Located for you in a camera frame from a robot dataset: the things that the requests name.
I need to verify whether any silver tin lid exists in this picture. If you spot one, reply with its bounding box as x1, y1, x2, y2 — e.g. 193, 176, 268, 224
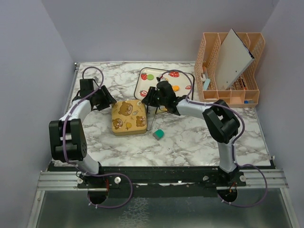
111, 100, 147, 129

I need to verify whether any orange fish cookie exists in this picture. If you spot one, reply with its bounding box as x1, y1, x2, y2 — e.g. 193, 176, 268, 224
172, 85, 180, 92

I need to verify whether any peach desk organizer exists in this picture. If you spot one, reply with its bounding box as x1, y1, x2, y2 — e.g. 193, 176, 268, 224
194, 29, 265, 108

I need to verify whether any green macaron cookie upper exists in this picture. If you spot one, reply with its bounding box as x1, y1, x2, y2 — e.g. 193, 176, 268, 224
147, 74, 154, 80

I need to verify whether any strawberry pattern tray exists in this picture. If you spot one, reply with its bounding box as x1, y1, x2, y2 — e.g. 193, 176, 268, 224
134, 67, 195, 102

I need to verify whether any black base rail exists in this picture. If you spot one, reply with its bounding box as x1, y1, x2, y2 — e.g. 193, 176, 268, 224
38, 166, 276, 199

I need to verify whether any grey white board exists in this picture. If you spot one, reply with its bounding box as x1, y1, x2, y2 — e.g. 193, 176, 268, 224
214, 29, 255, 90

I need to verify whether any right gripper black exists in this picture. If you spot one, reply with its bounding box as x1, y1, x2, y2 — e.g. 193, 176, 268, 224
141, 87, 167, 108

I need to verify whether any gold cookie tin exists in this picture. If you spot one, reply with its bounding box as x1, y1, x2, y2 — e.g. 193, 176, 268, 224
112, 126, 147, 136

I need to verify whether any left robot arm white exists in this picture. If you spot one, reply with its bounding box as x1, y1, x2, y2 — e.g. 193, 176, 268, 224
48, 78, 117, 188

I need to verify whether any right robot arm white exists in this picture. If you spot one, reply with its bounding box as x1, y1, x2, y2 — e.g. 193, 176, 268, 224
142, 81, 240, 186

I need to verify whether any green grey eraser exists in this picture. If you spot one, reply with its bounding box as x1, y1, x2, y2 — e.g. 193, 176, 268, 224
153, 129, 164, 140

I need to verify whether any light blue eraser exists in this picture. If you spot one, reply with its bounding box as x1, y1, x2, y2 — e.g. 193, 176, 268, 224
203, 78, 210, 90

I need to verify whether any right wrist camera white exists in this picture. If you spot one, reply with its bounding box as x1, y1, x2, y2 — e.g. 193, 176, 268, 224
156, 74, 168, 82

